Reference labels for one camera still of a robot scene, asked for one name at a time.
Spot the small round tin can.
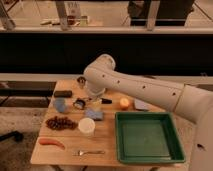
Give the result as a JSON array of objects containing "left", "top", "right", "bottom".
[{"left": 73, "top": 98, "right": 86, "bottom": 110}]

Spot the white plastic cup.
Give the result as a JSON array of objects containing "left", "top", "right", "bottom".
[{"left": 78, "top": 118, "right": 96, "bottom": 136}]

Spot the small metal cup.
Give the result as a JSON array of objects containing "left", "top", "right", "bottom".
[{"left": 77, "top": 76, "right": 86, "bottom": 89}]

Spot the blue cloth sponge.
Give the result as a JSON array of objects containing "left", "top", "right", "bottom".
[{"left": 85, "top": 109, "right": 103, "bottom": 121}]

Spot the green plastic tray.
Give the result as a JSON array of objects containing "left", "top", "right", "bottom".
[{"left": 115, "top": 112, "right": 185, "bottom": 164}]

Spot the wooden table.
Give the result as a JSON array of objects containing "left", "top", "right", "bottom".
[{"left": 30, "top": 79, "right": 188, "bottom": 167}]

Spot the silver metal fork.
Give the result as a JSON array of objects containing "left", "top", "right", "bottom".
[{"left": 73, "top": 150, "right": 105, "bottom": 156}]

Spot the orange round fruit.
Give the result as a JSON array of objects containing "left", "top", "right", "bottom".
[{"left": 119, "top": 98, "right": 130, "bottom": 110}]

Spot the bunch of red grapes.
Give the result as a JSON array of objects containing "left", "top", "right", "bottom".
[{"left": 46, "top": 116, "right": 78, "bottom": 131}]

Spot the black handled tool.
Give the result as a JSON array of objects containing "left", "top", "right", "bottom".
[{"left": 83, "top": 97, "right": 112, "bottom": 104}]

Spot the black rectangular block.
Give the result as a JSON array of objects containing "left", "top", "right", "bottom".
[{"left": 53, "top": 90, "right": 72, "bottom": 98}]

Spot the grey blue sponge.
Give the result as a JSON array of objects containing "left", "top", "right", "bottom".
[{"left": 134, "top": 99, "right": 149, "bottom": 111}]

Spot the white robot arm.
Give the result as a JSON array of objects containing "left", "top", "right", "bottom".
[{"left": 83, "top": 54, "right": 213, "bottom": 171}]

